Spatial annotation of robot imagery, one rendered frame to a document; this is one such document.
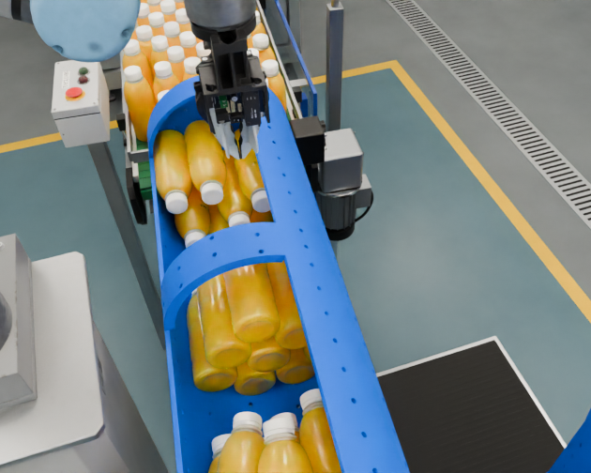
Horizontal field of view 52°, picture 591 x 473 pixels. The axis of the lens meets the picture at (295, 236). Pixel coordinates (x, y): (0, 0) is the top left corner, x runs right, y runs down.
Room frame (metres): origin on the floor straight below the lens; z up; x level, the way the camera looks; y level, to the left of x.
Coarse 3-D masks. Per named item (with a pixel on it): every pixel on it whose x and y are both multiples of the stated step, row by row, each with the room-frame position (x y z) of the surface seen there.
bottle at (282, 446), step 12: (276, 444) 0.30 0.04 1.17; (288, 444) 0.30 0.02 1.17; (300, 444) 0.31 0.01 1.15; (264, 456) 0.29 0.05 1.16; (276, 456) 0.29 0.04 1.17; (288, 456) 0.28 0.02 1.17; (300, 456) 0.29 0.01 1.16; (264, 468) 0.27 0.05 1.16; (276, 468) 0.27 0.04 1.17; (288, 468) 0.27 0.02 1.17; (300, 468) 0.27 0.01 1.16
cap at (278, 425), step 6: (270, 420) 0.33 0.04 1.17; (276, 420) 0.33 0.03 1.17; (282, 420) 0.33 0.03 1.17; (288, 420) 0.33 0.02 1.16; (264, 426) 0.33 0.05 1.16; (270, 426) 0.32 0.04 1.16; (276, 426) 0.32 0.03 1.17; (282, 426) 0.32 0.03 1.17; (288, 426) 0.32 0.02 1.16; (294, 426) 0.33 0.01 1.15; (264, 432) 0.32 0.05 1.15; (270, 432) 0.32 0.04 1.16; (276, 432) 0.32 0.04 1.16; (282, 432) 0.32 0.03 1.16; (288, 432) 0.32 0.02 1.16; (294, 432) 0.32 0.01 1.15
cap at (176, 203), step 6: (174, 192) 0.80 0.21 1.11; (168, 198) 0.79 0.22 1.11; (174, 198) 0.78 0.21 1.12; (180, 198) 0.78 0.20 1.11; (186, 198) 0.79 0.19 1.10; (168, 204) 0.78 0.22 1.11; (174, 204) 0.78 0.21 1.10; (180, 204) 0.78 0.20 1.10; (186, 204) 0.78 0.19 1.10; (168, 210) 0.78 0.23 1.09; (174, 210) 0.78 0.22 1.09; (180, 210) 0.78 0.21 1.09
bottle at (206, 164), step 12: (204, 120) 0.97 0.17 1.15; (192, 132) 0.93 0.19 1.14; (204, 132) 0.93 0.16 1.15; (192, 144) 0.90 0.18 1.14; (204, 144) 0.89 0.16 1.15; (216, 144) 0.90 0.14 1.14; (192, 156) 0.87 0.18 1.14; (204, 156) 0.86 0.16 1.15; (216, 156) 0.86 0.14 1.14; (192, 168) 0.84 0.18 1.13; (204, 168) 0.83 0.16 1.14; (216, 168) 0.83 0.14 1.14; (192, 180) 0.83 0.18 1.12; (204, 180) 0.81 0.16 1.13; (216, 180) 0.81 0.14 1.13
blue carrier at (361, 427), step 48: (192, 96) 0.93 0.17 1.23; (288, 144) 0.84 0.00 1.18; (288, 192) 0.69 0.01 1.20; (240, 240) 0.57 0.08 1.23; (288, 240) 0.58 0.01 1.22; (192, 288) 0.52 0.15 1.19; (336, 288) 0.52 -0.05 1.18; (336, 336) 0.42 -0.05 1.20; (192, 384) 0.46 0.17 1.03; (288, 384) 0.49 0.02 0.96; (336, 384) 0.35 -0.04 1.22; (192, 432) 0.38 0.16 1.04; (336, 432) 0.29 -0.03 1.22; (384, 432) 0.30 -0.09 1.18
